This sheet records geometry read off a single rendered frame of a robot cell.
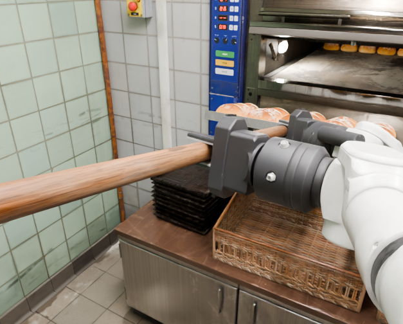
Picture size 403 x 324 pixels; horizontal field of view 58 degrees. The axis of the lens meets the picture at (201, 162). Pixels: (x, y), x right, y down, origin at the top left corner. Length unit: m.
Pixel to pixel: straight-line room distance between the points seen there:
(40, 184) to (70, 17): 1.68
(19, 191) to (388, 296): 0.26
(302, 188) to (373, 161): 0.10
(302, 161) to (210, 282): 1.11
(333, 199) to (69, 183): 0.29
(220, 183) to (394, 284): 0.32
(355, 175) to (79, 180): 0.26
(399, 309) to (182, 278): 1.38
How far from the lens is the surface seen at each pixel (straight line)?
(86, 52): 2.03
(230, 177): 0.51
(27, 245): 2.05
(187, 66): 1.79
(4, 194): 0.30
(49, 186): 0.32
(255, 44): 1.62
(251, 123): 1.07
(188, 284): 1.59
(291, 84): 1.59
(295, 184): 0.45
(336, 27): 1.37
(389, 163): 0.39
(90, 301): 2.20
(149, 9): 1.84
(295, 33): 1.40
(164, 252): 1.54
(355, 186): 0.37
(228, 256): 1.44
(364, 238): 0.30
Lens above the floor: 1.57
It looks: 27 degrees down
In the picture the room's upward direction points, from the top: straight up
